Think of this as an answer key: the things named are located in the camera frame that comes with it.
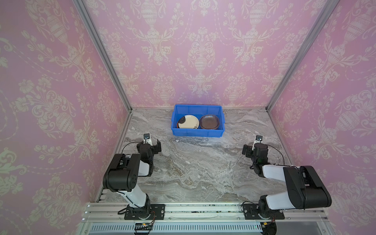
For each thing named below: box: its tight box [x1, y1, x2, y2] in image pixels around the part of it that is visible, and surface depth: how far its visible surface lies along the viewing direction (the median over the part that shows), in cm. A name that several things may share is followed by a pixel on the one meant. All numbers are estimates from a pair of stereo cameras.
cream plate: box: [176, 114, 200, 130], surface depth 108 cm
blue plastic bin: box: [171, 104, 226, 138], surface depth 113 cm
